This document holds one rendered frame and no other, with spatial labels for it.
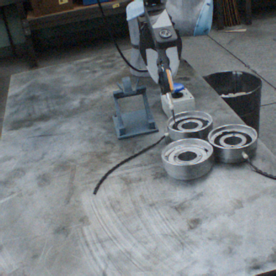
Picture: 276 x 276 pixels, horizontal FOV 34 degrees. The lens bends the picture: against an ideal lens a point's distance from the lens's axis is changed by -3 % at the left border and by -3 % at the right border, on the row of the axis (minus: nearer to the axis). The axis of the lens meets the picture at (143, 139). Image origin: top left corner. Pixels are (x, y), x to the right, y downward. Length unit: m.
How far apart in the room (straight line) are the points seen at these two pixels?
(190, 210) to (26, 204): 0.34
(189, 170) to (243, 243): 0.21
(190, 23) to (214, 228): 0.75
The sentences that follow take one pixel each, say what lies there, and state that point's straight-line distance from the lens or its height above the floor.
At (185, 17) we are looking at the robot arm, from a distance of 1.40.
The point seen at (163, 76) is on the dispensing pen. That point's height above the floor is 0.94.
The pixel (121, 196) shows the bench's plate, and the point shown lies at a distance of 0.92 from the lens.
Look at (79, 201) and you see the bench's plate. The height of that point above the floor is 0.80.
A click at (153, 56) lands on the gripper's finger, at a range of 1.05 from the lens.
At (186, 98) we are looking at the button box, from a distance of 1.17.
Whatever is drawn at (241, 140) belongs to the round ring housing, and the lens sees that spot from 1.01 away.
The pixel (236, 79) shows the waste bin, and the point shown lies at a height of 0.38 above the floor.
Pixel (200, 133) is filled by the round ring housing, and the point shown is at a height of 0.83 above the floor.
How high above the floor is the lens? 1.33
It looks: 28 degrees down
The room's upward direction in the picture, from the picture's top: 9 degrees counter-clockwise
